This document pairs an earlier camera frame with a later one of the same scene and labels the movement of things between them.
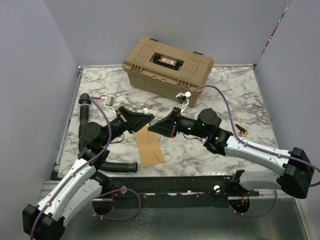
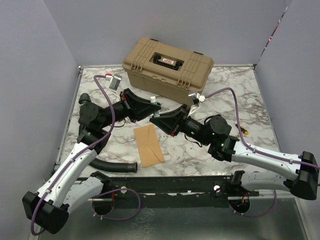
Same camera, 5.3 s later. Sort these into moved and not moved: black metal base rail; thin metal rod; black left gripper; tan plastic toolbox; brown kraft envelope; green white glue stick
Moved: black left gripper; green white glue stick
Not moved: brown kraft envelope; black metal base rail; thin metal rod; tan plastic toolbox
